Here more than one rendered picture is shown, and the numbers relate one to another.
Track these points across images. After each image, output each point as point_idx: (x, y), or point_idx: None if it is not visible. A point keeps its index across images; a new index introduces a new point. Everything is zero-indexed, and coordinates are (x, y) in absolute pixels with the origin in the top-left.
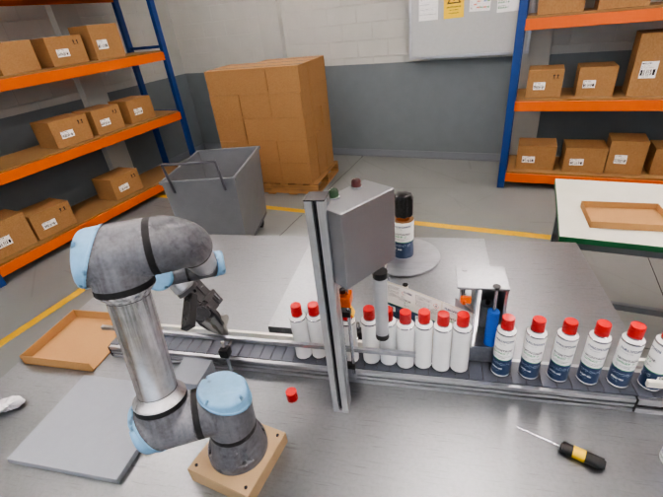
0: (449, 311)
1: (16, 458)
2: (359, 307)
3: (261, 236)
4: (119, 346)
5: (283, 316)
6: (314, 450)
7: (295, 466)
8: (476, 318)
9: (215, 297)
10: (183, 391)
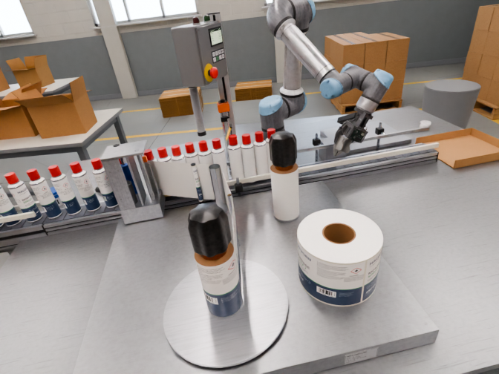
0: (157, 167)
1: (375, 121)
2: (252, 215)
3: None
4: (413, 145)
5: (318, 190)
6: None
7: None
8: (137, 207)
9: (351, 132)
10: (281, 91)
